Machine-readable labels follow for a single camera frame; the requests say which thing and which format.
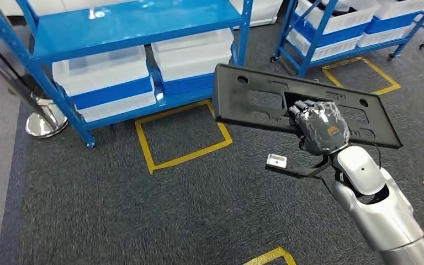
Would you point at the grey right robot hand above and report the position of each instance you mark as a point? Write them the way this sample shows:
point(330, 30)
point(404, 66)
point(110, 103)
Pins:
point(323, 128)

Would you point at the black plastic plate-holder part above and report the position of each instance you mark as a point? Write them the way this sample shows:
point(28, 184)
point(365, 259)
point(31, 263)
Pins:
point(234, 98)

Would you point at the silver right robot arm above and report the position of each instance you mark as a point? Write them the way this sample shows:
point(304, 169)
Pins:
point(376, 212)

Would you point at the yellow floor tape square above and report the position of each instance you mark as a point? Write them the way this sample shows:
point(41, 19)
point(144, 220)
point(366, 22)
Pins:
point(144, 146)

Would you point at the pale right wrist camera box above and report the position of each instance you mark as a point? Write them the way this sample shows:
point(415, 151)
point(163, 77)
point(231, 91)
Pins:
point(276, 161)

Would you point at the chrome stanchion post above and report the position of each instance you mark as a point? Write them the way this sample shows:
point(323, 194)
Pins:
point(47, 122)

